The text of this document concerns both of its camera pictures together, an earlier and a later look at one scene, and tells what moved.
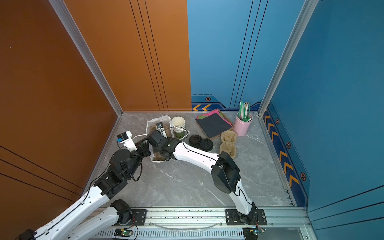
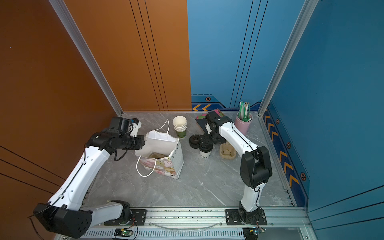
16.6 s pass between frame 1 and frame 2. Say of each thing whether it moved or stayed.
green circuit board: stayed
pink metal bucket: stayed
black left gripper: moved
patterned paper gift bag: moved
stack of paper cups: stayed
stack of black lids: stayed
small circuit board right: stayed
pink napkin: stayed
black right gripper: moved
